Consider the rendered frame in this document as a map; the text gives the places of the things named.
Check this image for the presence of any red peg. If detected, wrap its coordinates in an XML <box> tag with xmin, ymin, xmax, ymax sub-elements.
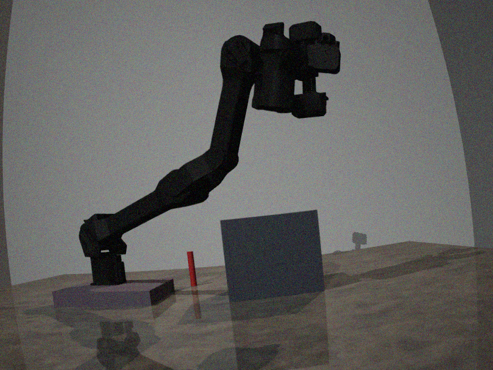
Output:
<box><xmin>187</xmin><ymin>251</ymin><xmax>197</xmax><ymax>286</ymax></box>

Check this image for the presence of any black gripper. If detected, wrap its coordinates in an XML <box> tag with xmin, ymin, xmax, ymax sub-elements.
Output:
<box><xmin>289</xmin><ymin>21</ymin><xmax>329</xmax><ymax>119</ymax></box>

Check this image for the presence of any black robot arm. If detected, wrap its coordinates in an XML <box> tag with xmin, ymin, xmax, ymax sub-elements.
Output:
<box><xmin>79</xmin><ymin>22</ymin><xmax>341</xmax><ymax>286</ymax></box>

